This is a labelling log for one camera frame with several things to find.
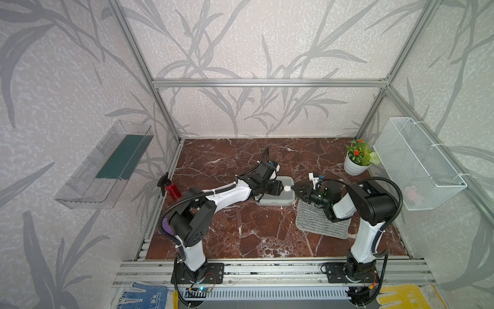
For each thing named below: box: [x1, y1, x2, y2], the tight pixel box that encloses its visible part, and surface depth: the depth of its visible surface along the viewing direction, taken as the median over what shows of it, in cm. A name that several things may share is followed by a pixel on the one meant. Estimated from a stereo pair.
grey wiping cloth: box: [295, 199, 352, 240], surface depth 87 cm
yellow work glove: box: [376, 283, 448, 309], surface depth 70 cm
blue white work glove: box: [116, 281, 169, 309], surface depth 70 cm
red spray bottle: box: [156, 172, 182, 200], surface depth 85 cm
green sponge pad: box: [95, 133, 155, 181], surface depth 70 cm
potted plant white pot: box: [343, 138, 381, 177], surface depth 96 cm
